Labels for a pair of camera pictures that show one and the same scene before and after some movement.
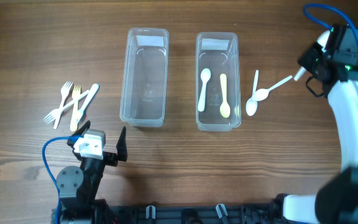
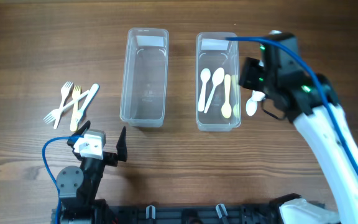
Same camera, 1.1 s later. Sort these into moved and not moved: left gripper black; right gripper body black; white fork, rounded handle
Moved: right gripper body black
Not moved: left gripper black; white fork, rounded handle
